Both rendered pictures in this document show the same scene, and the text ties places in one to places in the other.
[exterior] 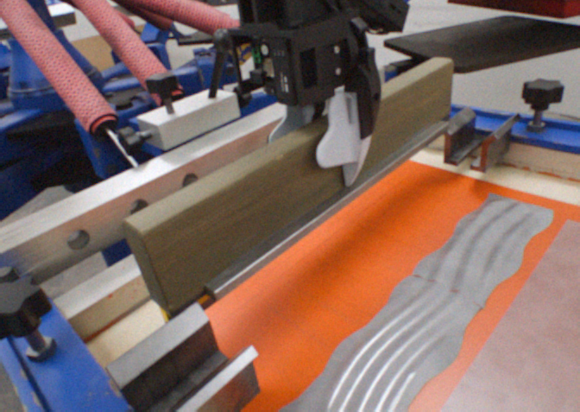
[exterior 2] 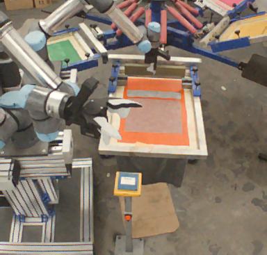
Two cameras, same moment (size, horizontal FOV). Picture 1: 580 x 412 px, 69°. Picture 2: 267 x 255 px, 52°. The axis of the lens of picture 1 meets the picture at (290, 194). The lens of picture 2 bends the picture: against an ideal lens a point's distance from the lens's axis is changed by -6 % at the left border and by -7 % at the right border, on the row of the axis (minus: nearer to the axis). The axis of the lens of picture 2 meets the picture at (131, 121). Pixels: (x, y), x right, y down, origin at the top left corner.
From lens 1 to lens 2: 1.71 m
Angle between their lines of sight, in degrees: 38
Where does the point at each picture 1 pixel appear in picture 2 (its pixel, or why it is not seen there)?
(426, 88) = (176, 69)
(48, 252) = (123, 60)
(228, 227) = (133, 69)
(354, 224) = (159, 82)
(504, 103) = not seen: outside the picture
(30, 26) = (147, 19)
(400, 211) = (167, 85)
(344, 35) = (152, 58)
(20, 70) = not seen: hidden behind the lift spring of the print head
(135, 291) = not seen: hidden behind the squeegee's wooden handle
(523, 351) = (150, 101)
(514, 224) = (173, 95)
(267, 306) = (138, 82)
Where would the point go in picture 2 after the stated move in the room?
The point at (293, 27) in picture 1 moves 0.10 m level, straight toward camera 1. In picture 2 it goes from (147, 55) to (135, 60)
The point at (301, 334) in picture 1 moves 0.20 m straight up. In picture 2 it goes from (137, 86) to (137, 62)
